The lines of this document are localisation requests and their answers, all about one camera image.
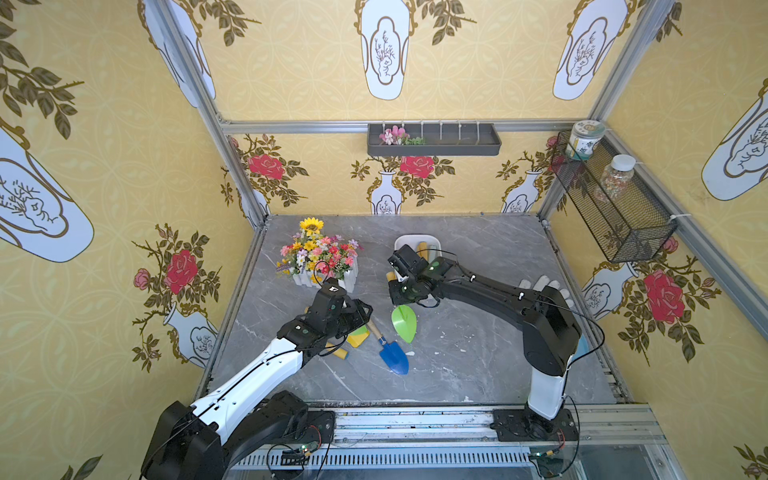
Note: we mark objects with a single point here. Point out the circuit board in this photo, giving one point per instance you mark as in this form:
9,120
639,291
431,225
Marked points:
298,456
547,464

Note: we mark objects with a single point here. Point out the black wire basket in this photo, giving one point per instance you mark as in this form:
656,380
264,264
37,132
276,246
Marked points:
630,225

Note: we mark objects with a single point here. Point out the grey wall shelf tray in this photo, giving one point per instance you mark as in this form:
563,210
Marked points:
442,139

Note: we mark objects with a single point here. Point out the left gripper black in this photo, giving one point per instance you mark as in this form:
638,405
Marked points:
355,315

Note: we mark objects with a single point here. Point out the clear white-lid jar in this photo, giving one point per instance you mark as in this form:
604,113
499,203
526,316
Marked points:
615,177

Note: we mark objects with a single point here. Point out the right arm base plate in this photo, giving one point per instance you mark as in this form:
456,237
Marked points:
522,424

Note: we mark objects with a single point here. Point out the blue metal shovel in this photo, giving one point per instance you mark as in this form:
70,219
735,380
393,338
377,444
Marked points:
391,353

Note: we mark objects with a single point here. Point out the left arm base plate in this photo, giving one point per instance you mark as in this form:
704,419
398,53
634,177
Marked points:
319,427

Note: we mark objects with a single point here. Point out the patterned lid jar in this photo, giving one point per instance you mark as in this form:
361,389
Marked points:
584,137

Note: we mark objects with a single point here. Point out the artificial flower basket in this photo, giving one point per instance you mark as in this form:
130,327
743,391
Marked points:
313,257

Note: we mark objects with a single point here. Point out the yellow shovel left pile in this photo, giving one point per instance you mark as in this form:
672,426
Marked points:
358,336

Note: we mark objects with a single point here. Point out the pink flowers in tray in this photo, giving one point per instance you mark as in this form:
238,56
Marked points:
398,136

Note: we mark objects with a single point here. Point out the right circuit board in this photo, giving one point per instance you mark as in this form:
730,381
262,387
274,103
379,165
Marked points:
547,464

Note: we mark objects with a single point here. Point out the white storage box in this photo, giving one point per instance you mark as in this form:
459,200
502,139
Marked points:
412,240

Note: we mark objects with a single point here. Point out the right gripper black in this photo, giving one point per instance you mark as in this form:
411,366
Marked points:
405,286

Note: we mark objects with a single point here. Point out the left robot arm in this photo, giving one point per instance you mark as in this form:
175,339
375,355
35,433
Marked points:
207,438

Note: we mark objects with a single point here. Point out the left circuit board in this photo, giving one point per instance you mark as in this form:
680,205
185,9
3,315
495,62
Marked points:
298,456

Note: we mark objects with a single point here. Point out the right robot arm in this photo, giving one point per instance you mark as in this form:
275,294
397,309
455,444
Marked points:
550,336

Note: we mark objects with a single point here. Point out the yellow handle tool front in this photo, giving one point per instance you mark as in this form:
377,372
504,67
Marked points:
337,351

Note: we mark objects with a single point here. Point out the light blue dustpan scoop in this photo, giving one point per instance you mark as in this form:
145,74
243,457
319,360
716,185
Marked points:
583,348

